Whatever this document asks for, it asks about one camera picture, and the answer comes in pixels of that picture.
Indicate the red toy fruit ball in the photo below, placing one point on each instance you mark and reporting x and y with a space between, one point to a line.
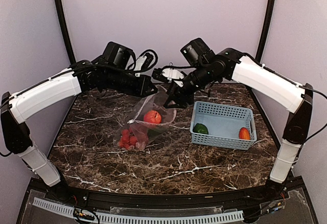
152 117

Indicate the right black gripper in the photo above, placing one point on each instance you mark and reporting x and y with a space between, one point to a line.
179 94

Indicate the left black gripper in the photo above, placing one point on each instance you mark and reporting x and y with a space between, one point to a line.
141 91

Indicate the light blue slotted cable duct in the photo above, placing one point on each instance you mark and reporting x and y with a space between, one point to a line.
134 215

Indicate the light blue plastic basket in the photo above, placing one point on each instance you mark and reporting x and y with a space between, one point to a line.
223 123

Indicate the black frame post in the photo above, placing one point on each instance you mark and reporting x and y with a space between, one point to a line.
265 30
64 31

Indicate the clear zip top bag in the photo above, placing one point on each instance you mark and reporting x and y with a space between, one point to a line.
135 121

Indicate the green toy avocado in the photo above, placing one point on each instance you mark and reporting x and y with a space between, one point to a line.
200 129

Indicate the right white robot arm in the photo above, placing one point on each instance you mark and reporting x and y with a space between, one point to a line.
240 67

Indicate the orange red toy mango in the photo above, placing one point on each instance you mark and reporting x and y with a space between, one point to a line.
244 134

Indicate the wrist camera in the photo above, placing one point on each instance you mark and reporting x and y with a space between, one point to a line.
166 75
146 61

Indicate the left black frame post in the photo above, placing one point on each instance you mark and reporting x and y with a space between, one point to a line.
64 31

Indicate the green toy cucumber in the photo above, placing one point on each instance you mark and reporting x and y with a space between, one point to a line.
155 133

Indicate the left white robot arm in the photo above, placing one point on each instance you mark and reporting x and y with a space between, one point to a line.
117 68

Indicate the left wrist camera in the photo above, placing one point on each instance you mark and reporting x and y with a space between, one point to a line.
146 61

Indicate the right black frame post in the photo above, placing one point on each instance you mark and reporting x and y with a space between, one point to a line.
265 30

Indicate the red lychee bunch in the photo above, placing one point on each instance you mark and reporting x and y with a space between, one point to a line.
130 141

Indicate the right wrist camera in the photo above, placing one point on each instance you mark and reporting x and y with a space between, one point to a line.
166 75

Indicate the black front rail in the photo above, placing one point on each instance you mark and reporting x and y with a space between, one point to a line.
250 198

